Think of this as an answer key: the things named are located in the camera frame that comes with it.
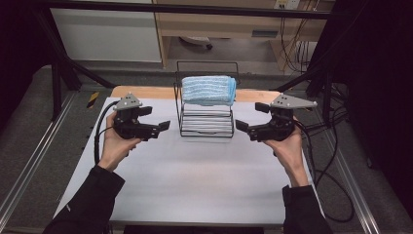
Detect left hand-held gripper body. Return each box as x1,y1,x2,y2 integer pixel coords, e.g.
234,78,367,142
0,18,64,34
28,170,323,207
111,92,161,141

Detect hand-held gripper black cable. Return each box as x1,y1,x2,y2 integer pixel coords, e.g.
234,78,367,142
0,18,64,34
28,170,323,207
293,118,356,224
94,100,120,165

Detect white wall socket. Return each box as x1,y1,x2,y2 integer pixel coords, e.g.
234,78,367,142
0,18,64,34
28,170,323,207
274,0,301,10

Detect white board table cover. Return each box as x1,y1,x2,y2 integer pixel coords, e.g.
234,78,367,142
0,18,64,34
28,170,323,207
53,97,328,227

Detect black wire rack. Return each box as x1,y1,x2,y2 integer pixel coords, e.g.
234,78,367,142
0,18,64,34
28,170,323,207
172,60,242,138

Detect hanging cable bundle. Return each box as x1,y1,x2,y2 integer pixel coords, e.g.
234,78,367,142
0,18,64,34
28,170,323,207
280,16,314,73

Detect black metal frame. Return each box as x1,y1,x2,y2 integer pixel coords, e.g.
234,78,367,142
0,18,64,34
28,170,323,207
32,0,345,123

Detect person's right hand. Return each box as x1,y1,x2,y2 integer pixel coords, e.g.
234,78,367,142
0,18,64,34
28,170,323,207
263,116,310,188

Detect office chair base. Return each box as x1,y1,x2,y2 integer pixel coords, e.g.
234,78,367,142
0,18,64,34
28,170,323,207
178,35,214,51

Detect black floor cables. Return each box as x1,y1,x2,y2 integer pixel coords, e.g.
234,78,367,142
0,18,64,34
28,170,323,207
296,82,350,137

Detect person's left hand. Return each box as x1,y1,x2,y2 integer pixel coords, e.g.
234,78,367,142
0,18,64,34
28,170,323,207
97,111,143,173

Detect black curtain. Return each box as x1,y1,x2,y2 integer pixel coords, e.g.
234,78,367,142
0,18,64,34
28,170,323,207
334,0,413,222
0,0,55,131

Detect left hand-held gripper black cable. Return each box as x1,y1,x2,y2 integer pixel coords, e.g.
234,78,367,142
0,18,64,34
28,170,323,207
94,100,120,165

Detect white cabinet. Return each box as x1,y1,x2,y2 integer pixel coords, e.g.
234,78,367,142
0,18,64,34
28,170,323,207
50,0,163,63

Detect aluminium rail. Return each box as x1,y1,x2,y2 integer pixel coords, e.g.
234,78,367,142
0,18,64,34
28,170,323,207
0,92,77,222
319,130,381,234

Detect light wooden desk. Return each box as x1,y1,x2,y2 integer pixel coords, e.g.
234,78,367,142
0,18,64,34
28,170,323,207
152,0,335,71

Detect blue striped microfibre cloth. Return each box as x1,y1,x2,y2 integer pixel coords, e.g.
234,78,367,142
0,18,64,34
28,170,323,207
181,75,238,107

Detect right hand-held gripper black cable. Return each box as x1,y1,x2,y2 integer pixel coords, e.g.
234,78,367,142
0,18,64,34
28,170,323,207
293,118,356,224

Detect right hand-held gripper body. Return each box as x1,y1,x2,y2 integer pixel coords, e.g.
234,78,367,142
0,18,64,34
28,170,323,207
247,93,319,142

